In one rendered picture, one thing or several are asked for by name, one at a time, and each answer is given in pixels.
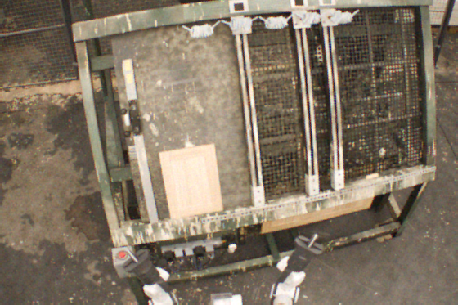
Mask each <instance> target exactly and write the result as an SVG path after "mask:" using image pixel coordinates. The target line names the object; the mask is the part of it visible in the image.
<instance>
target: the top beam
mask: <svg viewBox="0 0 458 305"><path fill-rule="evenodd" d="M229 1H233V0H217V1H210V2H197V3H189V4H182V5H176V6H175V7H161V8H155V9H151V10H147V11H135V12H133V13H127V14H121V15H117V16H107V17H105V18H101V19H95V20H90V21H83V22H80V23H76V24H72V25H71V28H72V35H73V42H77V41H82V40H88V39H90V38H99V37H103V36H106V35H112V34H118V33H124V32H131V31H135V30H137V29H149V28H155V27H156V26H164V25H175V24H176V23H177V20H183V19H190V18H197V17H201V16H210V15H217V14H224V13H230V7H229ZM247 1H248V8H249V11H257V10H264V9H268V10H271V9H277V8H285V7H287V8H291V5H290V0H247ZM307 2H308V6H309V7H310V6H315V7H316V6H319V0H307ZM322 3H323V4H324V5H325V4H331V1H330V0H322ZM359 3H360V4H366V3H368V7H385V6H387V7H391V6H395V7H396V6H401V7H402V6H417V5H418V6H422V5H424V6H427V5H430V6H432V5H433V0H335V5H341V4H344V5H348V4H359Z"/></svg>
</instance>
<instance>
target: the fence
mask: <svg viewBox="0 0 458 305"><path fill-rule="evenodd" d="M125 61H130V63H131V70H126V69H125V64H124V62H125ZM122 62H123V70H124V75H125V78H124V79H125V84H126V89H127V94H128V100H133V99H137V95H136V85H135V80H134V75H133V70H132V68H133V66H132V58H129V59H126V60H123V61H122ZM127 74H132V83H127V78H126V75H127ZM134 141H135V146H136V152H137V160H138V165H139V169H140V174H141V182H142V183H143V189H144V194H145V198H146V207H147V211H148V213H149V216H150V223H154V222H156V223H158V222H159V218H158V217H157V212H156V207H155V198H154V193H153V188H151V183H150V173H149V169H148V163H147V158H146V149H145V143H144V138H143V134H142V135H140V136H135V137H134Z"/></svg>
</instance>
